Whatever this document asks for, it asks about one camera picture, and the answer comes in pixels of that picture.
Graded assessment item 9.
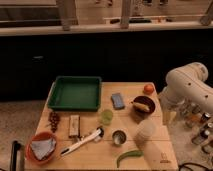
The red grape bunch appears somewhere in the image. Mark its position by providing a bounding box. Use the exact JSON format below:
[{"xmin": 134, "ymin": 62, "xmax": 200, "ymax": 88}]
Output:
[{"xmin": 48, "ymin": 111, "xmax": 60, "ymax": 133}]

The green chili pepper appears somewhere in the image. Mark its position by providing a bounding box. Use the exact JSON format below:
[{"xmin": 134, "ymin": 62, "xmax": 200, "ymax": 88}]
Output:
[{"xmin": 116, "ymin": 150, "xmax": 143, "ymax": 168}]

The orange bowl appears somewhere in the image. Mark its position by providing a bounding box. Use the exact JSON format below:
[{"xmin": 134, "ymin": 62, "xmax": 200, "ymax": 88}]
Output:
[{"xmin": 25, "ymin": 132, "xmax": 57, "ymax": 165}]

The dark brown bowl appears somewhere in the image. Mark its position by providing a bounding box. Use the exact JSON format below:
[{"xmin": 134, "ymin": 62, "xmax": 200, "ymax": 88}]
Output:
[{"xmin": 132, "ymin": 96, "xmax": 155, "ymax": 115}]

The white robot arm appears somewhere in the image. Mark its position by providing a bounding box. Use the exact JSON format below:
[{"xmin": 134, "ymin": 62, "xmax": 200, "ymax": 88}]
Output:
[{"xmin": 158, "ymin": 62, "xmax": 213, "ymax": 125}]

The small metal cup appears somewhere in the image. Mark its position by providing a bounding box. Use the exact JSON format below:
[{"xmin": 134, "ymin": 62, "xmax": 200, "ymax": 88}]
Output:
[{"xmin": 112, "ymin": 130, "xmax": 127, "ymax": 146}]

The grey cloth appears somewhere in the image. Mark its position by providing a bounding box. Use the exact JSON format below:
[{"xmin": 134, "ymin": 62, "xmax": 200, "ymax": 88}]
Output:
[{"xmin": 30, "ymin": 138, "xmax": 56, "ymax": 160}]

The wooden block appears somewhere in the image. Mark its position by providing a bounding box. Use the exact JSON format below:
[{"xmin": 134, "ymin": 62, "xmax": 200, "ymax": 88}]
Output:
[{"xmin": 69, "ymin": 115, "xmax": 80, "ymax": 138}]

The white handled kitchen tool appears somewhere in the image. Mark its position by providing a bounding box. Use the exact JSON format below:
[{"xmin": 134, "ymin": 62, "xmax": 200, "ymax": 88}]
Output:
[{"xmin": 60, "ymin": 127, "xmax": 104, "ymax": 156}]

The orange fruit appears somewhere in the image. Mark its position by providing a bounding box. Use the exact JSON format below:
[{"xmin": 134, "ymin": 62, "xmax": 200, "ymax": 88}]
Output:
[{"xmin": 143, "ymin": 84, "xmax": 154, "ymax": 95}]

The green plastic tray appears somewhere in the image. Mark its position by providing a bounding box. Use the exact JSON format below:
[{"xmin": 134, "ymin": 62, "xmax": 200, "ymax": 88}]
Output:
[{"xmin": 48, "ymin": 76, "xmax": 102, "ymax": 111}]

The blue sponge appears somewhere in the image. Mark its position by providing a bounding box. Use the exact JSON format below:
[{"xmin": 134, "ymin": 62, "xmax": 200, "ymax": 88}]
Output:
[{"xmin": 111, "ymin": 93, "xmax": 125, "ymax": 110}]

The yellow banana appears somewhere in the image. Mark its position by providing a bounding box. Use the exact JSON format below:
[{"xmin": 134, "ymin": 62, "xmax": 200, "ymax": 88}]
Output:
[{"xmin": 133, "ymin": 102, "xmax": 150, "ymax": 112}]

